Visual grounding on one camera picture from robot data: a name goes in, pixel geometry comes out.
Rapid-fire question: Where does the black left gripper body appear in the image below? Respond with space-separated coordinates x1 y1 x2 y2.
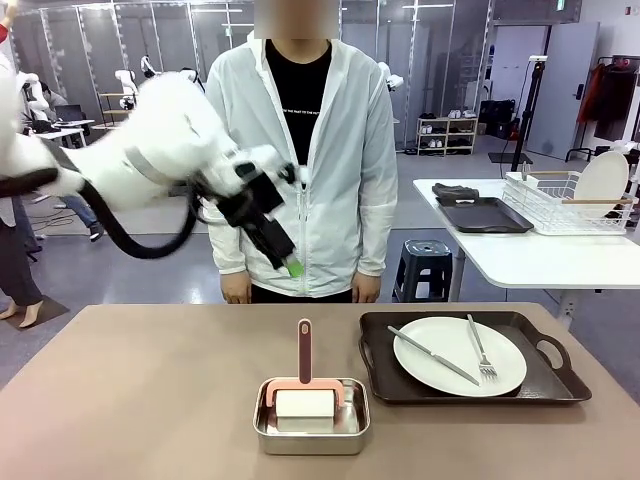
219 174 297 272

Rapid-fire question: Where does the pink lint roller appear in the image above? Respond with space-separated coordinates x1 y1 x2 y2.
266 318 347 419

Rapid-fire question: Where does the white round plate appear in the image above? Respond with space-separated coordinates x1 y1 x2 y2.
573 150 631 220
392 315 528 398

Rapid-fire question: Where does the dark brown serving tray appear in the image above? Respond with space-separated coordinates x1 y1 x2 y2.
435 195 536 235
358 310 593 408

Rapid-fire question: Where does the silver fork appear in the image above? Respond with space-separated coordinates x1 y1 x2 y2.
465 313 498 381

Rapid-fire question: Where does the person's right forearm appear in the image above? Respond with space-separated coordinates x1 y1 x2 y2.
205 219 252 279

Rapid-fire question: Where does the person's left forearm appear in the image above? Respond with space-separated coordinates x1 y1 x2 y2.
354 199 400 278

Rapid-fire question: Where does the person's right hand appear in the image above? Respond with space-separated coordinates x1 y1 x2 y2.
220 274 252 305

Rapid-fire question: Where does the person's left hand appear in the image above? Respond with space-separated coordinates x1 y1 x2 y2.
351 273 383 305

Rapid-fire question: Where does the person in white jacket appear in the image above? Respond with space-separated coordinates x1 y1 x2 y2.
204 0 400 305

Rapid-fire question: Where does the dark blue plastic stool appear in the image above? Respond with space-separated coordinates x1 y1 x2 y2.
392 238 454 303

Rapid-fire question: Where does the man in grey hoodie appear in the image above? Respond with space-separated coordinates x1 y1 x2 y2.
56 192 104 243

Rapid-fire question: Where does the stainless steel rectangular tray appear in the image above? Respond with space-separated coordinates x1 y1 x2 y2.
252 377 372 457

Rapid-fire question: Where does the dark grey folded cloth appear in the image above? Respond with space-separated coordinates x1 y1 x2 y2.
431 182 482 204

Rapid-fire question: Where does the white shoe rack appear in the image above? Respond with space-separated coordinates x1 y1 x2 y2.
415 108 480 157

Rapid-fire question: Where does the white background desk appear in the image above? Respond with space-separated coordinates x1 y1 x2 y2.
27 119 97 150

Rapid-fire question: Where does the black laptop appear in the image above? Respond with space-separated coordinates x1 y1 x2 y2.
51 104 84 124

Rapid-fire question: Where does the mannequin base board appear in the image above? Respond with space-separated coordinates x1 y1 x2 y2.
0 294 72 332

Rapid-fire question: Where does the seated man in dark clothes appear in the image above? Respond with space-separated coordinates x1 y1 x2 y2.
38 81 69 122

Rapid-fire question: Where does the white side table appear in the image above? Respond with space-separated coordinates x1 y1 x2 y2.
412 177 640 332

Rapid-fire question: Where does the black equipment case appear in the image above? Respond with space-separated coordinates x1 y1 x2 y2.
479 99 517 140

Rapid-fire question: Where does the clothes rack with garments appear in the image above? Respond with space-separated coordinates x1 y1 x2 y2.
566 54 640 164

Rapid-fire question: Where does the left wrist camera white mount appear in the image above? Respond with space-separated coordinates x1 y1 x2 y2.
234 144 309 191

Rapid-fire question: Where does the left arm black cable bundle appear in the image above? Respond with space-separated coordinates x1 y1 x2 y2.
0 167 204 261

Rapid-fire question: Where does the wooden black-frame shelf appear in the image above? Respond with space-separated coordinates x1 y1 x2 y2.
97 90 137 127

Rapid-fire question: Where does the white wire dish rack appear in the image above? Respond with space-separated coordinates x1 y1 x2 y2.
501 169 640 237

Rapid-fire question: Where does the black camera tripod stand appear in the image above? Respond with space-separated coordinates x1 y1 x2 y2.
487 54 549 166

